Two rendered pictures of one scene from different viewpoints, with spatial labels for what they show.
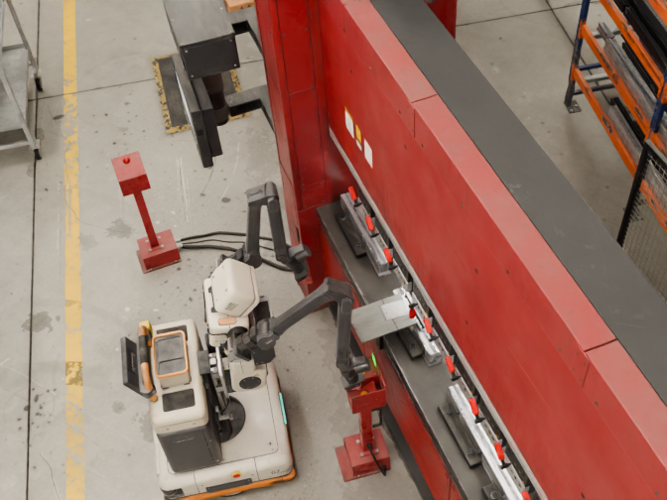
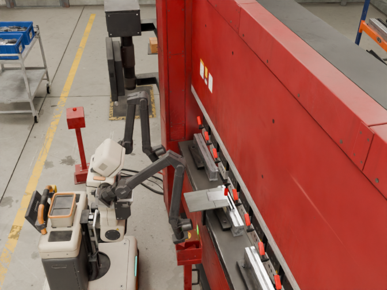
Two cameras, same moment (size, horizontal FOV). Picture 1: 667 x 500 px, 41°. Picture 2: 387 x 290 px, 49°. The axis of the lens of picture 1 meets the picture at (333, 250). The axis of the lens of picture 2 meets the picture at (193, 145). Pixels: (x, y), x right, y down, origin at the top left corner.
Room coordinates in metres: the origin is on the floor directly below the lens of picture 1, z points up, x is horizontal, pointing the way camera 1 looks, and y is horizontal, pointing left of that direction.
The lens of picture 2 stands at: (0.23, -0.19, 2.92)
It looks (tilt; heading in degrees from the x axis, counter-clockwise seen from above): 36 degrees down; 3
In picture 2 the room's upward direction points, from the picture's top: 1 degrees clockwise
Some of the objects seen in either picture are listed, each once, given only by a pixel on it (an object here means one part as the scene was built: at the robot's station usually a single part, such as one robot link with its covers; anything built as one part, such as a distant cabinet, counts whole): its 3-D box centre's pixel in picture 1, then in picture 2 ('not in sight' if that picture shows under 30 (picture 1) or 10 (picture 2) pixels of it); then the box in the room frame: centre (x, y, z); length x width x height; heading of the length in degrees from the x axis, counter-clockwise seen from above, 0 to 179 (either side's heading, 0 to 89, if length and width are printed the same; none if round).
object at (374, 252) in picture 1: (364, 233); (205, 156); (2.87, -0.16, 0.92); 0.50 x 0.06 x 0.10; 17
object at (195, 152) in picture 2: (350, 234); (196, 156); (2.90, -0.09, 0.89); 0.30 x 0.05 x 0.03; 17
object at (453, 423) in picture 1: (459, 435); (249, 282); (1.75, -0.45, 0.89); 0.30 x 0.05 x 0.03; 17
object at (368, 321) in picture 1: (381, 317); (205, 199); (2.30, -0.18, 1.00); 0.26 x 0.18 x 0.01; 107
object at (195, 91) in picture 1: (199, 108); (116, 68); (3.33, 0.58, 1.42); 0.45 x 0.12 x 0.36; 14
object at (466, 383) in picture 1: (473, 377); (263, 231); (1.79, -0.49, 1.26); 0.15 x 0.09 x 0.17; 17
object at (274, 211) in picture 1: (276, 224); (144, 124); (2.55, 0.23, 1.40); 0.11 x 0.06 x 0.43; 7
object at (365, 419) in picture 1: (365, 421); (187, 278); (2.13, -0.08, 0.39); 0.05 x 0.05 x 0.54; 10
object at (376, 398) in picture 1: (362, 381); (188, 243); (2.13, -0.08, 0.75); 0.20 x 0.16 x 0.18; 10
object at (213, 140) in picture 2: (390, 234); (219, 144); (2.56, -0.26, 1.26); 0.15 x 0.09 x 0.17; 17
